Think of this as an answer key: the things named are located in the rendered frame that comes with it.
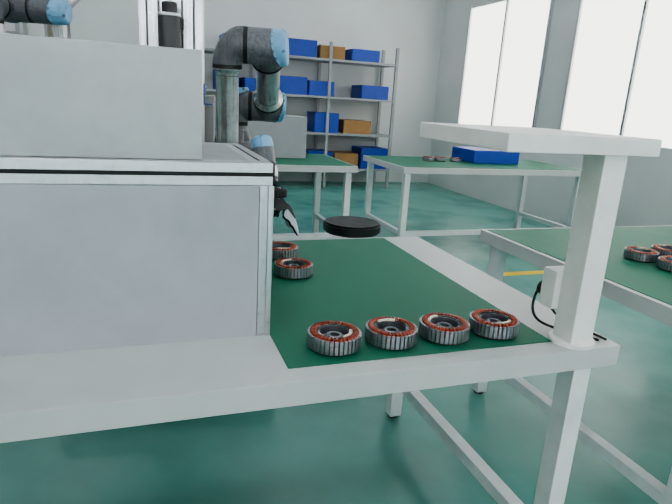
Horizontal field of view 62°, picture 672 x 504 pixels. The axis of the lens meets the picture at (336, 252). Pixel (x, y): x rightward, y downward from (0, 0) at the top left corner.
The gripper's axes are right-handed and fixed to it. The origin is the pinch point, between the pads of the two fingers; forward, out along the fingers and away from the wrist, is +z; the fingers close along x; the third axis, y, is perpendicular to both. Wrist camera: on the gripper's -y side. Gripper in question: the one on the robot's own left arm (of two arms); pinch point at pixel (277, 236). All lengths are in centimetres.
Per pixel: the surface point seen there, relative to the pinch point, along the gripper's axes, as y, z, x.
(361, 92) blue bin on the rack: 462, -330, -327
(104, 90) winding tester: -67, -10, 53
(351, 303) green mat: -38.4, 28.8, -2.8
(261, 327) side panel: -48, 33, 24
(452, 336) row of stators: -65, 41, -12
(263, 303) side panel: -51, 28, 24
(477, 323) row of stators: -63, 39, -21
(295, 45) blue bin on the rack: 444, -383, -228
